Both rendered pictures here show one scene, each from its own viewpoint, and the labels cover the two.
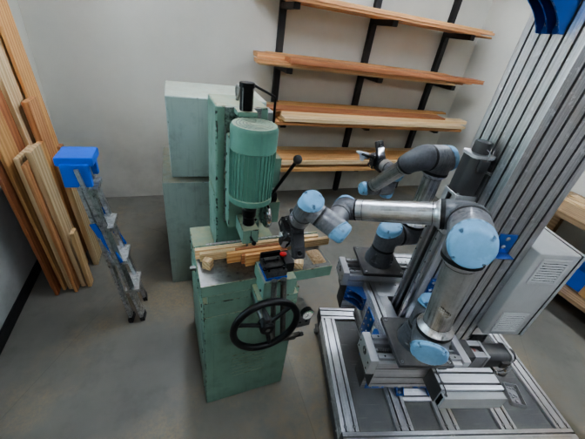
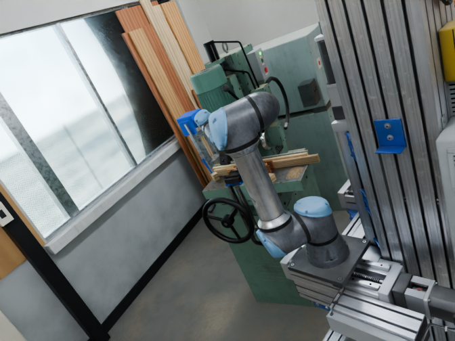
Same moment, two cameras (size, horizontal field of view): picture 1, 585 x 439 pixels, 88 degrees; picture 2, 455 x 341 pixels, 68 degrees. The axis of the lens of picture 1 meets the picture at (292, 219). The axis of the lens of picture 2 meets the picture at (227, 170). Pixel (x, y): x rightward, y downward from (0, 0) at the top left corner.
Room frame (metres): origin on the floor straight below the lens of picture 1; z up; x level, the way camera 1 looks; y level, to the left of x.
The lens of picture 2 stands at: (0.18, -1.34, 1.68)
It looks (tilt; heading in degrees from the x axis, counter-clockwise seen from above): 22 degrees down; 62
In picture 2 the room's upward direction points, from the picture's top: 24 degrees counter-clockwise
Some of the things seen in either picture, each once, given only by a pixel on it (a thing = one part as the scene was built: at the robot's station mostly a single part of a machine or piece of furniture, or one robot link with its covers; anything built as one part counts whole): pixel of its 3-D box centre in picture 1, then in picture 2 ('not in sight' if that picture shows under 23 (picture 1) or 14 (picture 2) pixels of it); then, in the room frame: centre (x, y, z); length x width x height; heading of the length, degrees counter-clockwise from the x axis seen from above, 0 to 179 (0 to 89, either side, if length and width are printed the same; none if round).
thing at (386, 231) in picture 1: (388, 234); not in sight; (1.32, -0.50, 0.98); 0.13 x 0.12 x 0.14; 113
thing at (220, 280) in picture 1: (267, 272); (252, 185); (1.03, 0.07, 0.87); 0.61 x 0.30 x 0.06; 116
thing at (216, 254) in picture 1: (269, 247); (262, 166); (1.14, 0.09, 0.92); 0.64 x 0.02 x 0.04; 116
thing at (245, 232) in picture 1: (246, 229); not in sight; (1.11, 0.19, 1.03); 0.14 x 0.07 x 0.09; 26
